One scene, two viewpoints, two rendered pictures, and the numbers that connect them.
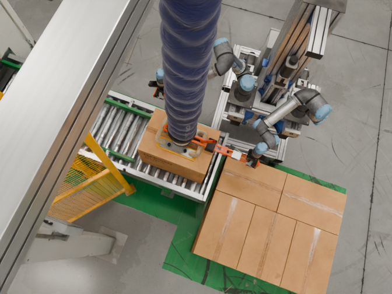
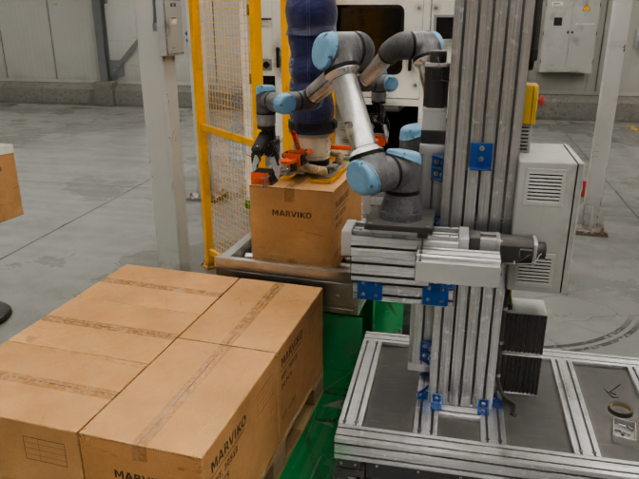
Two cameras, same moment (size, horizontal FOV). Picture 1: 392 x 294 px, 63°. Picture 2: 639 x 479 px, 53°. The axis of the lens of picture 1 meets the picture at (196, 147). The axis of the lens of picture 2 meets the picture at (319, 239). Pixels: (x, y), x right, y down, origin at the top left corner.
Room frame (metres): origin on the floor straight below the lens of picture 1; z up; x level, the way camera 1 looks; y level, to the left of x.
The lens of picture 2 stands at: (1.28, -2.88, 1.70)
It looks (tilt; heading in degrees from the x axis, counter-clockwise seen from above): 20 degrees down; 97
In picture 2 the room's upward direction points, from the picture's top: straight up
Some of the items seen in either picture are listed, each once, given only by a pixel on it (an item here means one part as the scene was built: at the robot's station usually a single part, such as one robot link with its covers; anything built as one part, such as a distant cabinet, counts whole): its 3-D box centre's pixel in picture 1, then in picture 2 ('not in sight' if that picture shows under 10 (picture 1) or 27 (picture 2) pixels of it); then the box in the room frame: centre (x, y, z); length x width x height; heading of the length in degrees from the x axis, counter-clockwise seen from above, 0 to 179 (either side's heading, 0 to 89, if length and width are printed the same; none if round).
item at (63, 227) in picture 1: (59, 224); (170, 27); (-0.01, 0.66, 1.62); 0.20 x 0.05 x 0.30; 81
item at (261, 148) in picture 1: (260, 149); (265, 99); (0.75, -0.44, 1.38); 0.09 x 0.08 x 0.11; 135
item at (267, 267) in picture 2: (216, 166); (285, 269); (0.77, -0.22, 0.58); 0.70 x 0.03 x 0.06; 171
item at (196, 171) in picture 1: (179, 147); (310, 211); (0.83, 0.14, 0.75); 0.60 x 0.40 x 0.40; 81
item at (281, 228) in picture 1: (267, 224); (158, 379); (0.37, -0.83, 0.34); 1.20 x 1.00 x 0.40; 81
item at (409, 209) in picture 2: (300, 107); (401, 201); (1.28, -0.79, 1.09); 0.15 x 0.15 x 0.10
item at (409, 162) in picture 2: (306, 102); (401, 168); (1.28, -0.79, 1.20); 0.13 x 0.12 x 0.14; 45
